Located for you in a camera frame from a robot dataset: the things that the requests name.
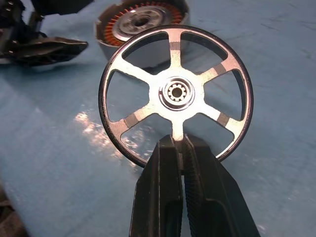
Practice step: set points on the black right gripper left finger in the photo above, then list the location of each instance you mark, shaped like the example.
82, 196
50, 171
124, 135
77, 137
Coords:
158, 187

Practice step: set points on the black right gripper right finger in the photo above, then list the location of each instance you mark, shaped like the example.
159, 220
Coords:
217, 197

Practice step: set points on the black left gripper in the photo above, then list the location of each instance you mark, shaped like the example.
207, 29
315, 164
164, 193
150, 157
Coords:
17, 27

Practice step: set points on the spoked silver rotor wheel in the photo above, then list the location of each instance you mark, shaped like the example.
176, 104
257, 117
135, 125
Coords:
176, 61

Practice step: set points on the grey motor stator copper windings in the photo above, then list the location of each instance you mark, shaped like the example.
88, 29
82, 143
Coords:
148, 14

